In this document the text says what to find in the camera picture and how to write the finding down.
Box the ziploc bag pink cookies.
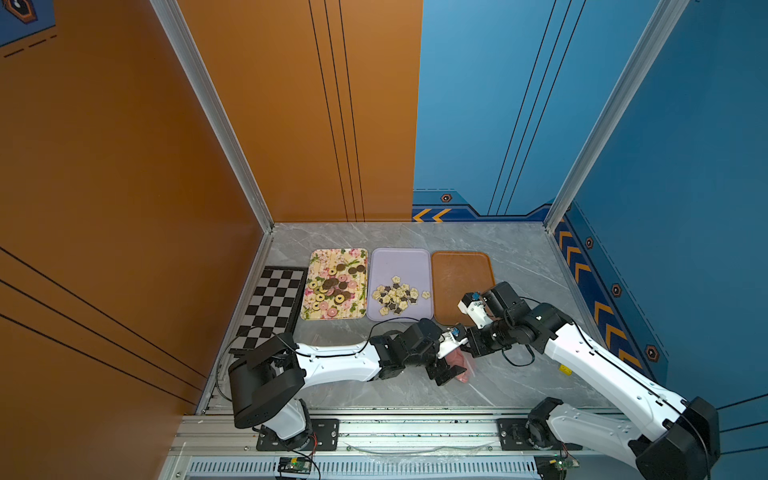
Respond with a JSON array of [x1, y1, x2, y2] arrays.
[[445, 349, 476, 384]]

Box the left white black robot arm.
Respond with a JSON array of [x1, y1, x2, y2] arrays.
[[228, 319, 468, 448]]

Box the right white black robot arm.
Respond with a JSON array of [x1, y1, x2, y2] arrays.
[[458, 282, 720, 479]]

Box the poured mixed cookies pile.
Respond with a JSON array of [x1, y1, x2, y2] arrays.
[[371, 275, 432, 316]]

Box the brown plastic tray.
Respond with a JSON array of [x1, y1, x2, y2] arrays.
[[431, 251, 496, 326]]

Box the lavender plastic tray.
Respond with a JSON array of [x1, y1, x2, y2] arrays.
[[367, 248, 434, 321]]

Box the floral pattern tray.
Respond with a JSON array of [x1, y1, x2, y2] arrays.
[[301, 247, 370, 322]]

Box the right green circuit board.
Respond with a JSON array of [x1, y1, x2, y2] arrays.
[[534, 456, 580, 480]]

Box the green circuit board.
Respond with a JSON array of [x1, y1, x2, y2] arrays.
[[534, 456, 580, 480], [277, 456, 313, 477]]

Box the left green circuit board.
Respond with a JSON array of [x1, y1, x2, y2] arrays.
[[277, 456, 313, 477]]

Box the black white checkerboard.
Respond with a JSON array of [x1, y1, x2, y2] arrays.
[[228, 266, 308, 358]]

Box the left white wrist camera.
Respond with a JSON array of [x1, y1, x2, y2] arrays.
[[437, 324, 468, 359]]

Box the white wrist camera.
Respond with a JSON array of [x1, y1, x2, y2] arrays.
[[437, 324, 468, 359], [458, 292, 493, 329]]

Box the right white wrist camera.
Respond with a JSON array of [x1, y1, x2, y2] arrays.
[[458, 292, 493, 329]]

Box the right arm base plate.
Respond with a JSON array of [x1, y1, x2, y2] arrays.
[[496, 418, 583, 451]]

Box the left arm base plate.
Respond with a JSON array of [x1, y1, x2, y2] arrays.
[[256, 418, 340, 452]]

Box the poured ring cookies pile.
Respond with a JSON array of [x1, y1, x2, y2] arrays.
[[305, 257, 368, 317]]

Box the aluminium front rail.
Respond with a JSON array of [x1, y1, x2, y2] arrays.
[[167, 411, 673, 463]]

